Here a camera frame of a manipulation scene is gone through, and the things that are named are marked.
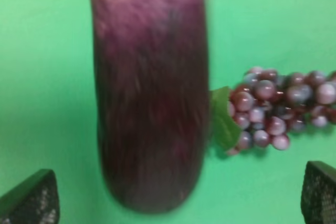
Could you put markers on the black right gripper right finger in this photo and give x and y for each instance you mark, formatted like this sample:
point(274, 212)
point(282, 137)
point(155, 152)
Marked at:
point(318, 193)

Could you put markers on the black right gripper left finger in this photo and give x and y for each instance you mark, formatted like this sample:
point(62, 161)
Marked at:
point(34, 200)

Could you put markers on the red grape bunch with leaf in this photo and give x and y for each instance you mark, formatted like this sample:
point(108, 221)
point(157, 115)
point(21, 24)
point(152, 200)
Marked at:
point(267, 106)

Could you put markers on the purple eggplant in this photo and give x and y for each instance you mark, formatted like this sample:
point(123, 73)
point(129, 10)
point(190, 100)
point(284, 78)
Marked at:
point(151, 73)

